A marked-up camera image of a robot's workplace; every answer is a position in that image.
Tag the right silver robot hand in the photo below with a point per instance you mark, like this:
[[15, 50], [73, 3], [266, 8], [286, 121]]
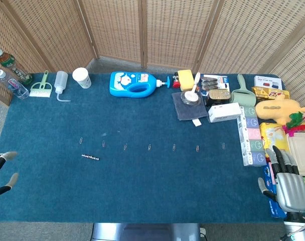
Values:
[[291, 190]]

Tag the silver metal ball chain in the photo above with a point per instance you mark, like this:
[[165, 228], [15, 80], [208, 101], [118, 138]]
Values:
[[90, 157]]

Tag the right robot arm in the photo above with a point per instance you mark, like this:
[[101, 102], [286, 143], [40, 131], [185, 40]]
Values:
[[295, 227]]

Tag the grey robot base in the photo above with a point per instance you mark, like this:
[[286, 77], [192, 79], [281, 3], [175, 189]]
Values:
[[147, 232]]

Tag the green hand brush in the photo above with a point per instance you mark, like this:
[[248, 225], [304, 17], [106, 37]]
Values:
[[40, 90]]

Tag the blue printed box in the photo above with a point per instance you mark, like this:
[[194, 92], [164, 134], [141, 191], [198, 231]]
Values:
[[269, 180]]

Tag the beige lidded food container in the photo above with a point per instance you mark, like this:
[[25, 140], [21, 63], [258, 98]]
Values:
[[301, 153]]

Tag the yellow snack bag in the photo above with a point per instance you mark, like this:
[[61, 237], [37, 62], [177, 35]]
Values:
[[273, 135]]

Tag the pastel tissue multipack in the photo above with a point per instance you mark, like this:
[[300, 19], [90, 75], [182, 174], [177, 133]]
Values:
[[252, 135]]

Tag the green red feather toy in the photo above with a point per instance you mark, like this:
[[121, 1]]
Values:
[[296, 123]]

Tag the clear water bottle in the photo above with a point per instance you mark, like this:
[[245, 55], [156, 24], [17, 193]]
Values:
[[13, 84]]

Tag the yellow plush toy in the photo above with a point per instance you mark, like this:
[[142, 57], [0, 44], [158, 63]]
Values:
[[275, 109]]

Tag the green tea bottle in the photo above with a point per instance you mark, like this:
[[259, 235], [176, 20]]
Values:
[[13, 66]]

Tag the yellow snack packet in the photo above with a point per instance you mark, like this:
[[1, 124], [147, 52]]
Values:
[[270, 94]]

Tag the plain white carton box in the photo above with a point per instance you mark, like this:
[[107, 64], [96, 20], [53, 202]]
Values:
[[224, 113]]

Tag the translucent squeeze wash bottle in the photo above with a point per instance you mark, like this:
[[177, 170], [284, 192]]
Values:
[[60, 81]]

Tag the green dustpan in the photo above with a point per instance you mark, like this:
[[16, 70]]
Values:
[[242, 95]]

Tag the white box red blue print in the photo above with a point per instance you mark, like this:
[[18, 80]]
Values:
[[268, 81]]

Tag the black gold meat tin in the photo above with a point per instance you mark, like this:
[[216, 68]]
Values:
[[217, 98]]

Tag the white paper cup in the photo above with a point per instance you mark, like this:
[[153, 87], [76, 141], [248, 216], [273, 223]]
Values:
[[82, 77]]

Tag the grey folded cloth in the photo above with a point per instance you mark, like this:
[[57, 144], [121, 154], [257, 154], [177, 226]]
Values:
[[190, 111]]

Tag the blister pack of clips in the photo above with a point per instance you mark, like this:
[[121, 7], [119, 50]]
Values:
[[214, 81]]

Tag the silver round metal object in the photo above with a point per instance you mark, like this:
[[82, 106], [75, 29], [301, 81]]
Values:
[[186, 100]]

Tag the blue table cloth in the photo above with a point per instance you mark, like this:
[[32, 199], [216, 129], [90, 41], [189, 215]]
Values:
[[142, 180]]

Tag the blue detergent pump bottle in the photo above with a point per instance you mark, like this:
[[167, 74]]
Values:
[[125, 84]]

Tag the yellow sponge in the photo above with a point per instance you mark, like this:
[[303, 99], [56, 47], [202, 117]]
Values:
[[186, 79]]

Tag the red capped small item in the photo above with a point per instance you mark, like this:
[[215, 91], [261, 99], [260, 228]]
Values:
[[176, 81]]

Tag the woven rattan folding screen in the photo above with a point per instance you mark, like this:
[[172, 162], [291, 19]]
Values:
[[167, 30]]

